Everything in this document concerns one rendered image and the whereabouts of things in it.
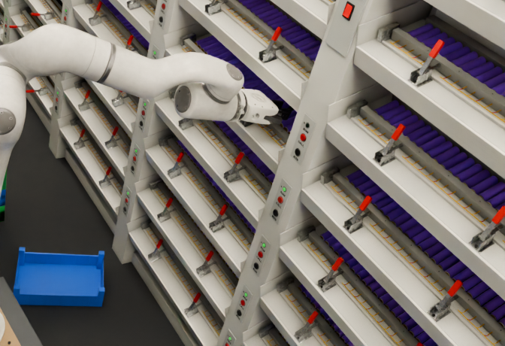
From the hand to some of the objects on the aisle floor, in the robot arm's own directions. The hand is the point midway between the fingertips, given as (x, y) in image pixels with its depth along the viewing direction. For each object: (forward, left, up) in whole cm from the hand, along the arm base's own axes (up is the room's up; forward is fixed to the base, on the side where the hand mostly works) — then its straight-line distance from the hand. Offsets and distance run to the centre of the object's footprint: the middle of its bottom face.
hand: (279, 110), depth 165 cm
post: (-3, +123, -100) cm, 158 cm away
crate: (-35, +45, -100) cm, 115 cm away
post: (0, +53, -100) cm, 113 cm away
